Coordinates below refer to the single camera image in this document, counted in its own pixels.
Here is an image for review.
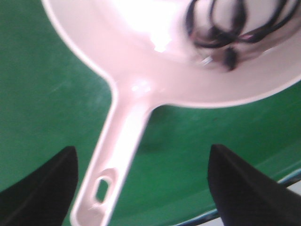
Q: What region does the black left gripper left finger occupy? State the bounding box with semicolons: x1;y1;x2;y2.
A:
0;146;78;226

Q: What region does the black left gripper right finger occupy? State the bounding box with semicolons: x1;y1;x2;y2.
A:
206;144;301;226

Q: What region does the black cable bundle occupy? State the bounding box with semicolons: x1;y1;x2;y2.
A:
185;0;301;71

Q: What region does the pink plastic dustpan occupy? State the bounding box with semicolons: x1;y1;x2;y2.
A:
42;0;301;226

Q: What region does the green conveyor belt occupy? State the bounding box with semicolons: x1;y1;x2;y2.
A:
0;0;301;226

